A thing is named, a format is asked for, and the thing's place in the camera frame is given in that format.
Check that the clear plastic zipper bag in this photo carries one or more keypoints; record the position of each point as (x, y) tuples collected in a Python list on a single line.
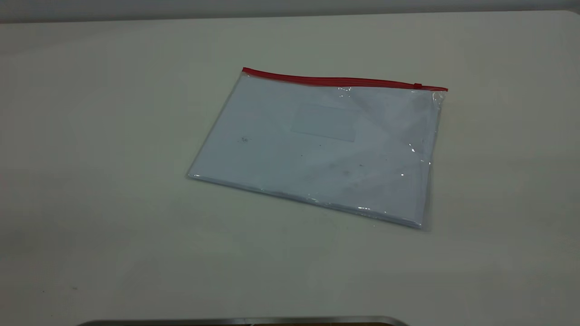
[(317, 163)]

